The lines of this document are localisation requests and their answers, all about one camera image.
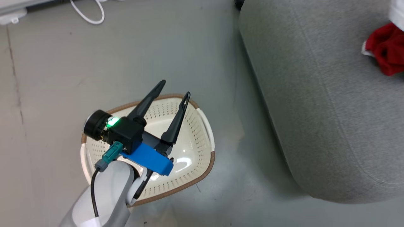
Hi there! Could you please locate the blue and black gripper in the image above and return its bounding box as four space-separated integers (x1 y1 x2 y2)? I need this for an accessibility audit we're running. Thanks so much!
121 80 191 176

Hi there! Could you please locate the red sweatshirt with white cuffs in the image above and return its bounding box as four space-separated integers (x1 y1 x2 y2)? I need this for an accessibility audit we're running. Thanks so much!
361 22 404 77

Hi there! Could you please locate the cream perforated laundry basket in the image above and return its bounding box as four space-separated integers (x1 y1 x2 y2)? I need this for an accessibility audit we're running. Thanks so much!
80 93 216 207

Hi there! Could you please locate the white clothing piece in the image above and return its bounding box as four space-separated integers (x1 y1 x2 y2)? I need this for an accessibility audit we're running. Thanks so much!
389 0 404 32

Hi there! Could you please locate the grey fabric sofa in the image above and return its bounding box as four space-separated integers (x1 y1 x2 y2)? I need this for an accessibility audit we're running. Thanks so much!
238 0 404 204

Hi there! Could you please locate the white mobile partition board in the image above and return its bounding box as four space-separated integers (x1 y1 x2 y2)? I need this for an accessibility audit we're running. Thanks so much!
0 0 73 15

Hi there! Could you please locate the black cable with teal connector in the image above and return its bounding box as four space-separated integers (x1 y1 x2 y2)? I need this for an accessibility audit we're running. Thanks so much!
91 141 124 218

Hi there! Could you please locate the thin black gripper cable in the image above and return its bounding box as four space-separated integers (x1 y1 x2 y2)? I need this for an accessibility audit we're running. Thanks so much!
136 170 154 199

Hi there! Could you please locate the white loose cable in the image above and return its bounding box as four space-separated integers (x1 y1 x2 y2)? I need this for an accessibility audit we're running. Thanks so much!
70 0 105 25

